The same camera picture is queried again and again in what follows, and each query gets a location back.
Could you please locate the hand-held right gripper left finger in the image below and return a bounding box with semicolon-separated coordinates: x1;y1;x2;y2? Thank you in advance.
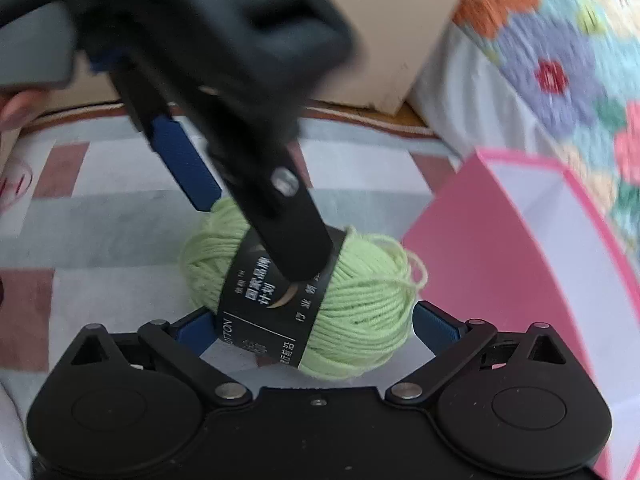
70;309;253;403

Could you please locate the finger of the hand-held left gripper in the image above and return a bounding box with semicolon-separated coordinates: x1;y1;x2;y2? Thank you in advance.
112;67;223;213
170;87;335;282

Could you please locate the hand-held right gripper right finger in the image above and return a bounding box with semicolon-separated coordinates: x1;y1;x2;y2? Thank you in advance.
384;301;568;403

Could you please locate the green yarn ball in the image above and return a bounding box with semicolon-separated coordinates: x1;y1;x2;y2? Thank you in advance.
180;196;428;380

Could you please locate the pink cardboard box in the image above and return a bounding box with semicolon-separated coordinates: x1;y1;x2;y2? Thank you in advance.
402;147;640;480

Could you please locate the person's left hand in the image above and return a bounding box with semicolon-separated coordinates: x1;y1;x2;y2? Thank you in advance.
0;91;33;132

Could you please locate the checkered rug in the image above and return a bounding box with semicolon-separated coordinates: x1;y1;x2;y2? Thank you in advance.
0;100;461;480

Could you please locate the beige wooden cabinet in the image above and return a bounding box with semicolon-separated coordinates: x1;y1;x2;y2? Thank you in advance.
10;0;483;126

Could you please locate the floral quilt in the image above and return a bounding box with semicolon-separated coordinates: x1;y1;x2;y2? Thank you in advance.
452;0;640;241

